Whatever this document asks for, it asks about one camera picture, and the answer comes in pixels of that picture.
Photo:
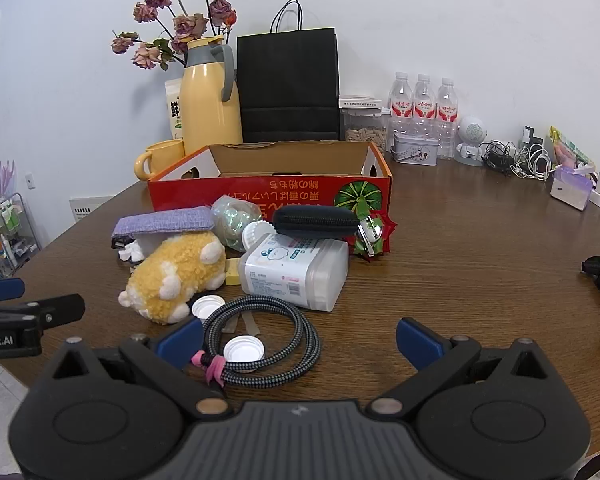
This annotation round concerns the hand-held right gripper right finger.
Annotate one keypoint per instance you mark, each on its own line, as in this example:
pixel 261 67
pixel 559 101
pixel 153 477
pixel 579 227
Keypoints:
pixel 417 342

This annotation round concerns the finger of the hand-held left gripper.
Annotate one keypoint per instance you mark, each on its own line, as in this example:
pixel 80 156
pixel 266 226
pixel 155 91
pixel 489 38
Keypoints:
pixel 2 290
pixel 60 307

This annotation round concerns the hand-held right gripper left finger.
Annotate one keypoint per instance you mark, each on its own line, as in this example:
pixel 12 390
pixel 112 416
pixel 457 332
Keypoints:
pixel 180 342

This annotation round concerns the white bottle cap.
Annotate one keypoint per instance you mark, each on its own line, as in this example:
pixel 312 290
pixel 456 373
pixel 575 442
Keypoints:
pixel 243 349
pixel 207 307

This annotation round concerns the yellow plush toy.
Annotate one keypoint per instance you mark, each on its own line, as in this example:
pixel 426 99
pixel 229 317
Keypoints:
pixel 175 275

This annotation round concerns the small yellow block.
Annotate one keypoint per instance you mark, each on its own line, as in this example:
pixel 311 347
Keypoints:
pixel 233 272

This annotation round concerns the white cloth glove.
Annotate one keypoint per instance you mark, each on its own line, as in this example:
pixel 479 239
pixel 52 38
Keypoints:
pixel 140 250

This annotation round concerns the red artificial flower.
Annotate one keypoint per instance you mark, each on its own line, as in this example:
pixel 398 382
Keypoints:
pixel 387 232

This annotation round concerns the silver metal clip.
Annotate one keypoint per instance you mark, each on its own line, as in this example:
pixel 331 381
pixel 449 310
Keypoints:
pixel 367 237

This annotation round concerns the purple fabric pouch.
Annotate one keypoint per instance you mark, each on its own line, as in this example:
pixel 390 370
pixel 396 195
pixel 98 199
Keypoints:
pixel 165 222

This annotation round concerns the clear plastic bottle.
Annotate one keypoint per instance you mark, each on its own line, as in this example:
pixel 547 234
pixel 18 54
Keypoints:
pixel 235 220

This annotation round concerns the white plastic swab container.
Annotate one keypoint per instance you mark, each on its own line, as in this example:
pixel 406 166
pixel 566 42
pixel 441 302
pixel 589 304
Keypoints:
pixel 295 270

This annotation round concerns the red cardboard box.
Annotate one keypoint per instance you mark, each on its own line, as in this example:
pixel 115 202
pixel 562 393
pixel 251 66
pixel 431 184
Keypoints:
pixel 205 190

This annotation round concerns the black zip case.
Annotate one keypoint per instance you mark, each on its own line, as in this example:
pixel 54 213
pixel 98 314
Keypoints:
pixel 315 220

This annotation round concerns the yellow mug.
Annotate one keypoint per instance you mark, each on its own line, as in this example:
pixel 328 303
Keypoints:
pixel 165 157

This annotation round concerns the grey printed tin box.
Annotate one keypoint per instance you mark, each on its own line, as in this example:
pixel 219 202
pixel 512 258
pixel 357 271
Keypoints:
pixel 415 152

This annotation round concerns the clear jar of seeds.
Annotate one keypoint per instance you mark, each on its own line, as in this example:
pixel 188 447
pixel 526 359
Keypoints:
pixel 362 135

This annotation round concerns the white robot toy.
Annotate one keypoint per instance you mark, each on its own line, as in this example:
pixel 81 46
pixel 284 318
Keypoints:
pixel 471 132

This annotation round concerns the purple tissue box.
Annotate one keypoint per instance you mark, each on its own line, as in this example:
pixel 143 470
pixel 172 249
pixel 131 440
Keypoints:
pixel 572 190

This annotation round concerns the white milk carton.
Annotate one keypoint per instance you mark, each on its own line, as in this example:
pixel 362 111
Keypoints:
pixel 174 110

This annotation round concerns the yellow thermos jug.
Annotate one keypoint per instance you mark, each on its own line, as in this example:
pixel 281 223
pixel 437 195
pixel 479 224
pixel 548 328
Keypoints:
pixel 207 110

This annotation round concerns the black power adapter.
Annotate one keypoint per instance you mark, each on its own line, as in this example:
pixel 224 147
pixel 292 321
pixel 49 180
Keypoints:
pixel 531 136

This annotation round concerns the green yellow snack packet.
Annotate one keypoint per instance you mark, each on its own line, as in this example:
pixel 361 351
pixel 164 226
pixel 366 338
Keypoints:
pixel 567 150

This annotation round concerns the small white flat box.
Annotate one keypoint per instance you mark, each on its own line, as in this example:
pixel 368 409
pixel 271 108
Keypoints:
pixel 357 101

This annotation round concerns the black paper bag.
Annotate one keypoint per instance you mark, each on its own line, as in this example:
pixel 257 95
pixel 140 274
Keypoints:
pixel 287 85

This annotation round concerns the dried rose bouquet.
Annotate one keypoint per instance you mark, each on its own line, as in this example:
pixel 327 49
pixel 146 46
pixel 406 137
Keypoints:
pixel 190 25

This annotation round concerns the white wall panel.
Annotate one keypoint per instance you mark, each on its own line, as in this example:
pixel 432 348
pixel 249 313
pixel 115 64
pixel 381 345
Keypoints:
pixel 90 208

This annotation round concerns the white wall outlet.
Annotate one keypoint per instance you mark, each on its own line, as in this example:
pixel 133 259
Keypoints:
pixel 30 181

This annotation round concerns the purple flower wall sticker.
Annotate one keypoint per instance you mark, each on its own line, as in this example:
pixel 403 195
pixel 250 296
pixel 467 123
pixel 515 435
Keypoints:
pixel 0 170

